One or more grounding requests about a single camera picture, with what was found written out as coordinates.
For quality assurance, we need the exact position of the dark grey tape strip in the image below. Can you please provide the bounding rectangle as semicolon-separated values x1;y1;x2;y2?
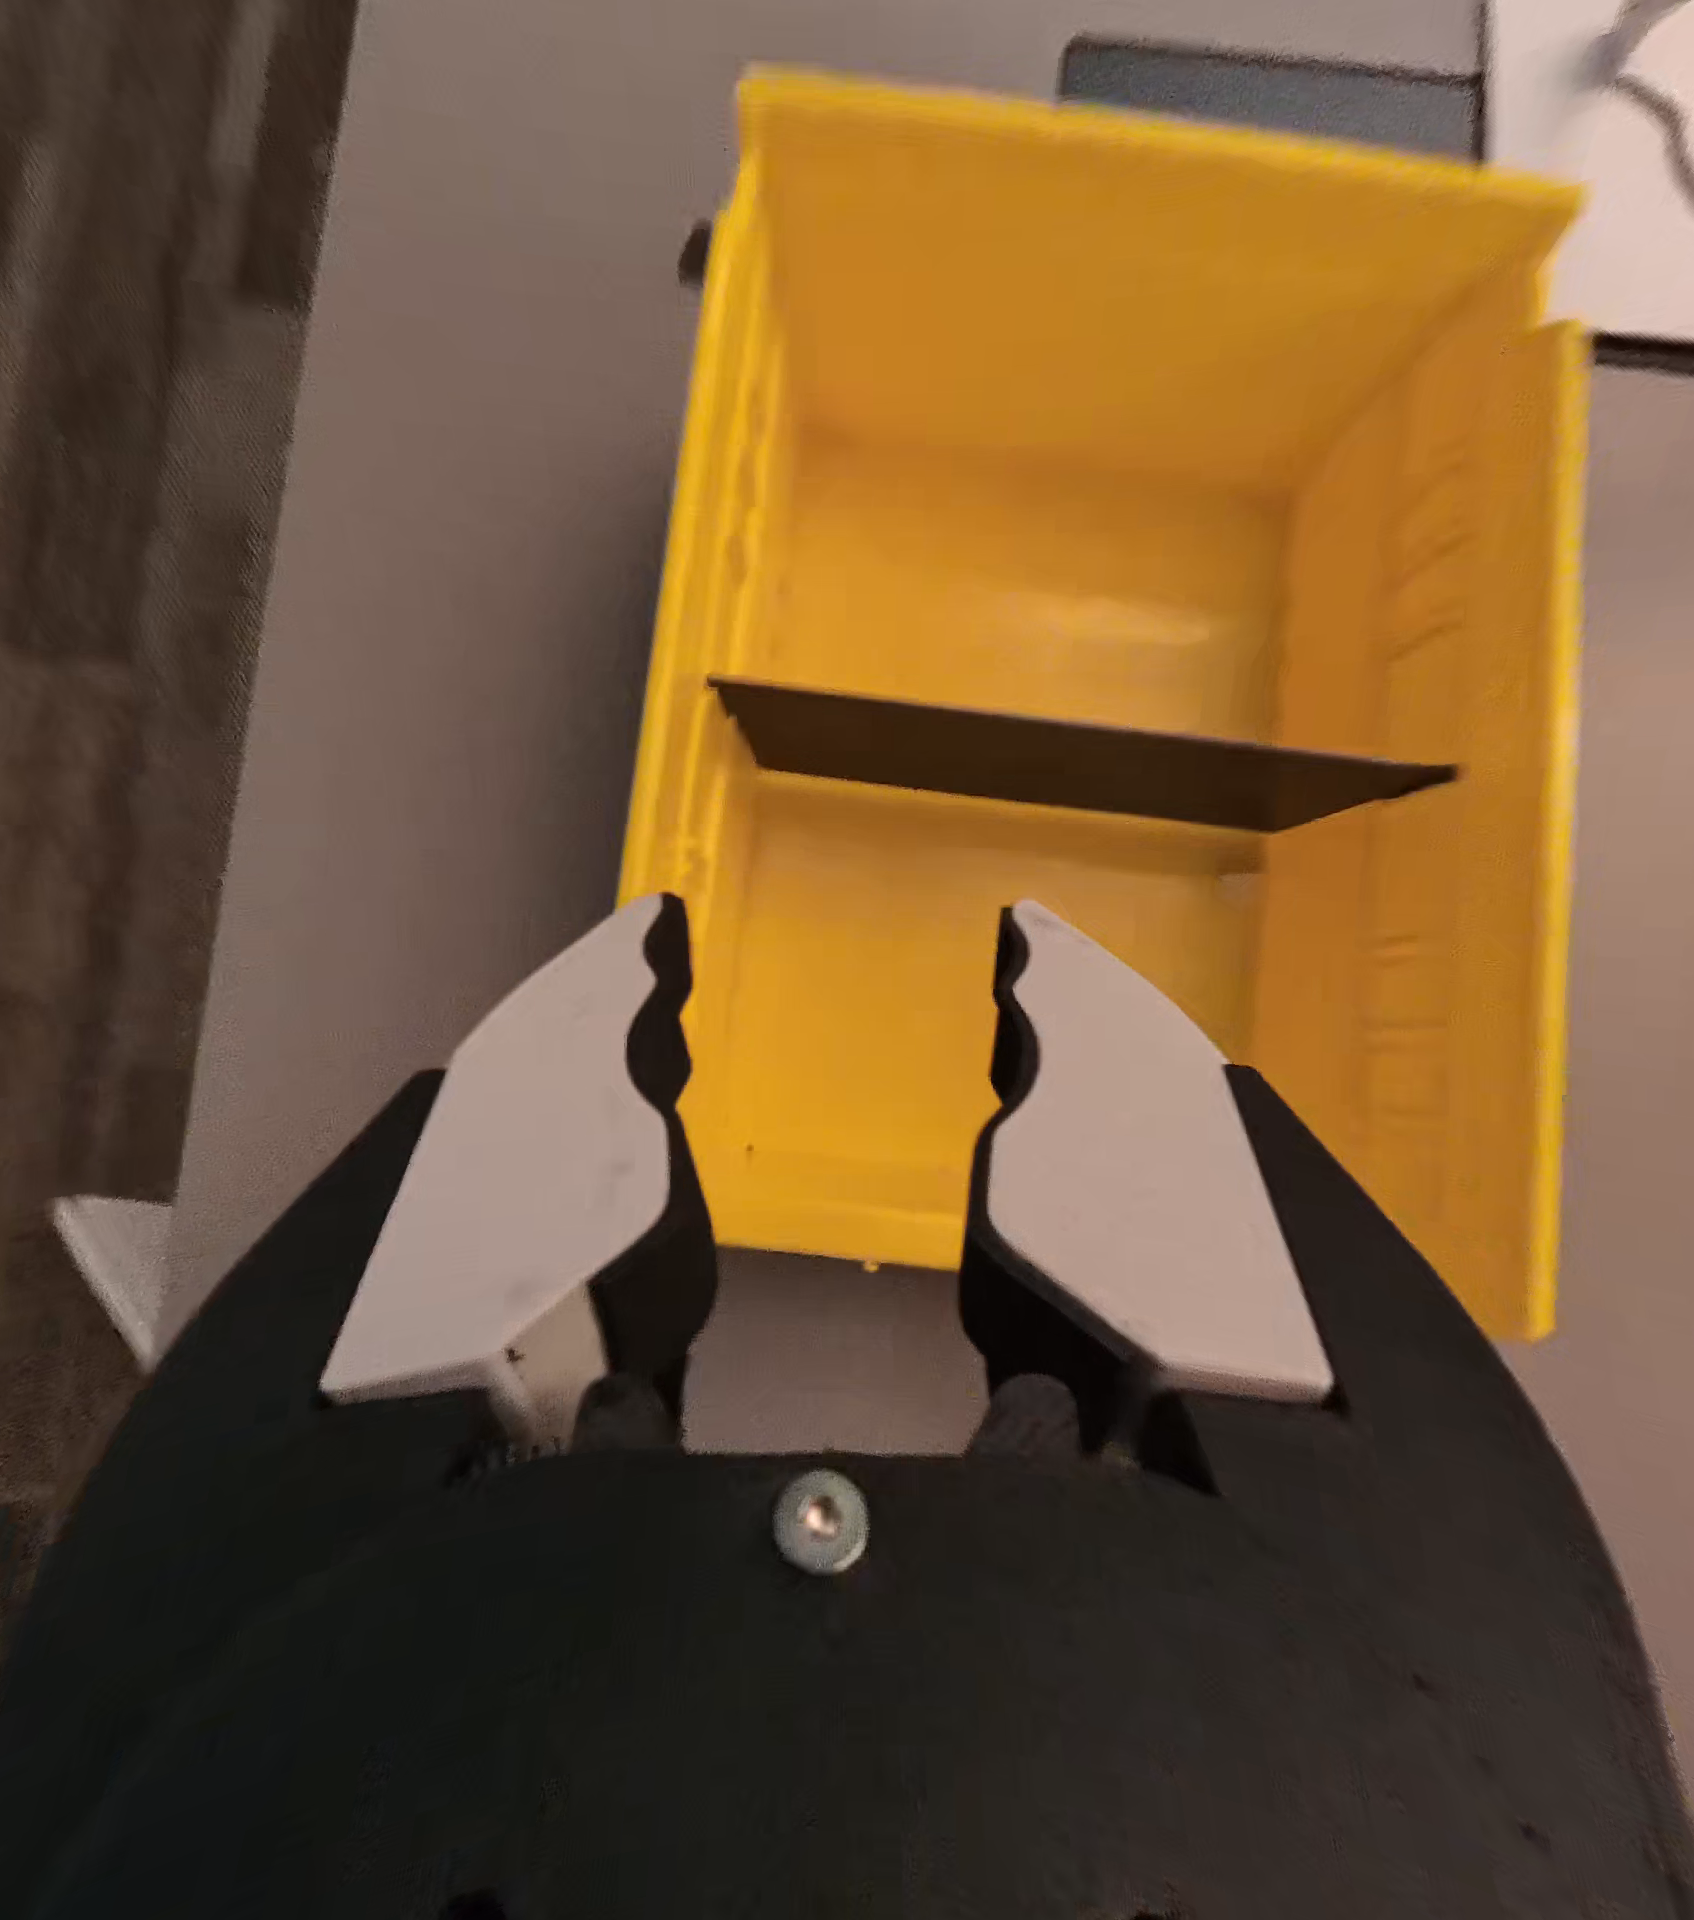
1058;36;1485;162

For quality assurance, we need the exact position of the black divider plate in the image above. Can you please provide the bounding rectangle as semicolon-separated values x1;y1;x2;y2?
705;676;1462;835

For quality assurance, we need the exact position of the white panel with grey lines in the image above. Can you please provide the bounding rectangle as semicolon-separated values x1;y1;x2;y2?
1480;0;1694;358

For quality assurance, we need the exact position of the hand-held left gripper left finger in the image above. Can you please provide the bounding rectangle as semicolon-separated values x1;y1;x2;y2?
318;895;717;1409

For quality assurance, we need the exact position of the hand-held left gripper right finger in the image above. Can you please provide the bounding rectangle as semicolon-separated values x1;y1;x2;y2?
957;900;1338;1409

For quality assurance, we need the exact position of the yellow plastic bin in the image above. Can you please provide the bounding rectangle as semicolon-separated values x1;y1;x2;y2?
615;67;1594;1344

